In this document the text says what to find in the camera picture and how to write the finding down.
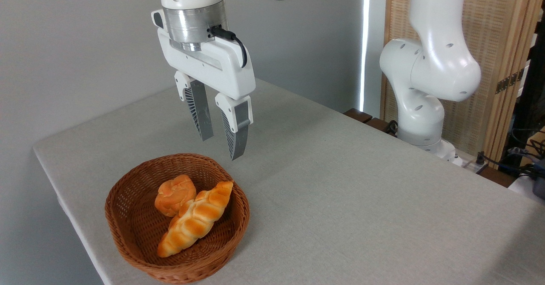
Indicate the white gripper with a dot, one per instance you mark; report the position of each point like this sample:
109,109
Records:
213,67

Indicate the round golden bread roll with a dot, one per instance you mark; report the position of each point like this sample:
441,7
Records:
172,195

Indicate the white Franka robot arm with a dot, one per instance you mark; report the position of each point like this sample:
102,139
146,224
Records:
430,63

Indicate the long braided bread loaf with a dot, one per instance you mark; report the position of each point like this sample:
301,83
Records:
193,221

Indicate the grey tablecloth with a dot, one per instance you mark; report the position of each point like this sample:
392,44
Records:
340,191

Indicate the brown wicker basket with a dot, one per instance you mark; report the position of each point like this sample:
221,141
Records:
136,234

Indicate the white vertical light strip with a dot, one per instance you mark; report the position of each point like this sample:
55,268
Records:
364,42

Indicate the white power strip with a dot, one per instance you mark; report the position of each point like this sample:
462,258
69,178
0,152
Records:
470,165

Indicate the metal screen hinge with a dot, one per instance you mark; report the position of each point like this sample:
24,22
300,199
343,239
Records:
509,82

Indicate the black metal stand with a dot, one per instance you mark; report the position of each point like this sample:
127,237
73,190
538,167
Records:
530,97

